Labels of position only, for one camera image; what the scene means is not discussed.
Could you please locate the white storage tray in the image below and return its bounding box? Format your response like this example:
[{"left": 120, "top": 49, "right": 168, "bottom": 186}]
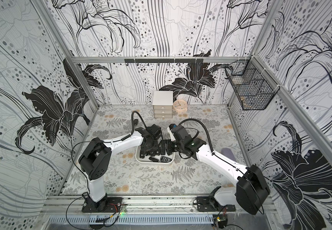
[{"left": 135, "top": 146, "right": 175, "bottom": 166}]

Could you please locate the silver black BMW key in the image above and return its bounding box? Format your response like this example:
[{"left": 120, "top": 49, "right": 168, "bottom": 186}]
[{"left": 159, "top": 156, "right": 172, "bottom": 163}]

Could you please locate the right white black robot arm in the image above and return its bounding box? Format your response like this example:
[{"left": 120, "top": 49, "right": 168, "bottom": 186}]
[{"left": 167, "top": 124, "right": 270, "bottom": 215}]

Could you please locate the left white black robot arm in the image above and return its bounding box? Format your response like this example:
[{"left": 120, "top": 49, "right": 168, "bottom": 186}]
[{"left": 78, "top": 125, "right": 162, "bottom": 203}]

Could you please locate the purple glasses case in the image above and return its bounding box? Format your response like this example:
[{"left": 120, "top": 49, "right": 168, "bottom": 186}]
[{"left": 221, "top": 148, "right": 236, "bottom": 162}]

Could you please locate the pink round alarm clock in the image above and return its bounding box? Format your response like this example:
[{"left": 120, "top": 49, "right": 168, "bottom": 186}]
[{"left": 173, "top": 99, "right": 188, "bottom": 114}]

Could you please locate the white mini drawer cabinet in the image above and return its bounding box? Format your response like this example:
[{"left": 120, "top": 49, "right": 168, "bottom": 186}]
[{"left": 152, "top": 91, "right": 174, "bottom": 118}]

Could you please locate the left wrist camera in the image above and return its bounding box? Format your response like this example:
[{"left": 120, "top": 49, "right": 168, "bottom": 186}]
[{"left": 147, "top": 124, "right": 162, "bottom": 139}]

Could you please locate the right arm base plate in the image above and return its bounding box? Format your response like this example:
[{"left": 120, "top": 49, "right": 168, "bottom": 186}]
[{"left": 196, "top": 196, "right": 236, "bottom": 212}]

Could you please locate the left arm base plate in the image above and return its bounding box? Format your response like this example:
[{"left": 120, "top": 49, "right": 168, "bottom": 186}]
[{"left": 82, "top": 196, "right": 123, "bottom": 213}]

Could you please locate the white cable duct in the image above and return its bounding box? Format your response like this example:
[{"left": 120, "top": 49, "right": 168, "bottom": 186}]
[{"left": 49, "top": 214, "right": 214, "bottom": 225}]

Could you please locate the black wire wall basket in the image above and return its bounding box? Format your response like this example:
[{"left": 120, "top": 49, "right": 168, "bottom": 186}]
[{"left": 224, "top": 57, "right": 276, "bottom": 111}]

